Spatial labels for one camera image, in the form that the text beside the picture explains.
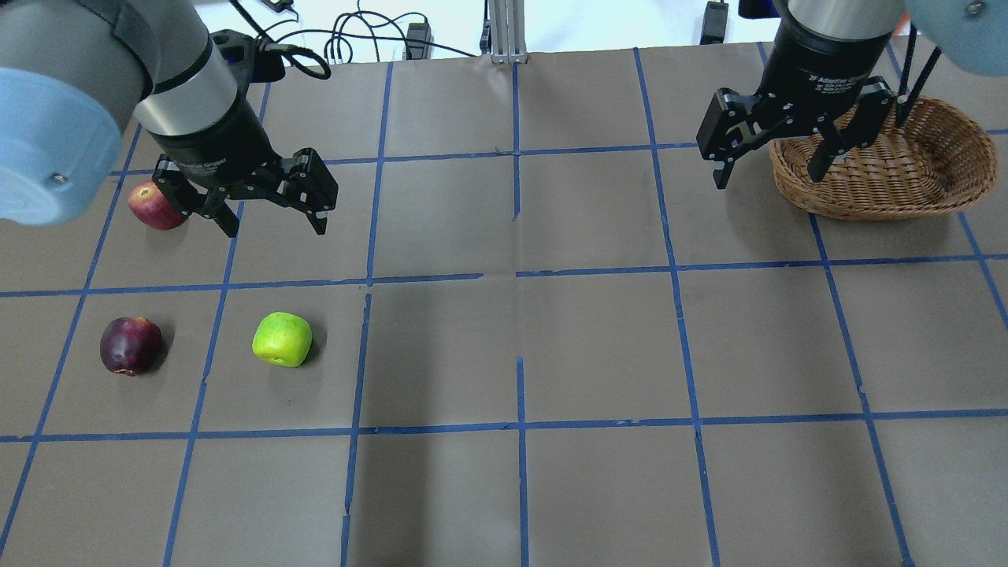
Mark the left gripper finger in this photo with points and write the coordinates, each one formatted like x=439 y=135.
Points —
x=188 y=200
x=303 y=182

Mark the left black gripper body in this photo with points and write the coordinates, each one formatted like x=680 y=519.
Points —
x=214 y=146

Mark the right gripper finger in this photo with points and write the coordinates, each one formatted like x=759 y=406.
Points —
x=728 y=131
x=871 y=110

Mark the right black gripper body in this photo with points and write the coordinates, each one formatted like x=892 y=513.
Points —
x=821 y=71

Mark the red yellow apple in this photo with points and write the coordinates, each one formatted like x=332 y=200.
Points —
x=151 y=207

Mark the green apple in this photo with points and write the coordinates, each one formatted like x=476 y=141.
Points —
x=282 y=339

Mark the dark red apple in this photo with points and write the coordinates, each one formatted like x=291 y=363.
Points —
x=130 y=346

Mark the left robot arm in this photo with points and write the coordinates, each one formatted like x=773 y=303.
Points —
x=74 y=73

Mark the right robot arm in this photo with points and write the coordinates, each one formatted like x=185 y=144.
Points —
x=971 y=33

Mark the wicker basket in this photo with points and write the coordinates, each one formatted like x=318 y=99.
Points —
x=940 y=161

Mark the black power adapter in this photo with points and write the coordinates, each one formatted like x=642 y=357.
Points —
x=418 y=42

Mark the aluminium frame post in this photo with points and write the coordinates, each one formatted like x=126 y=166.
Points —
x=506 y=32

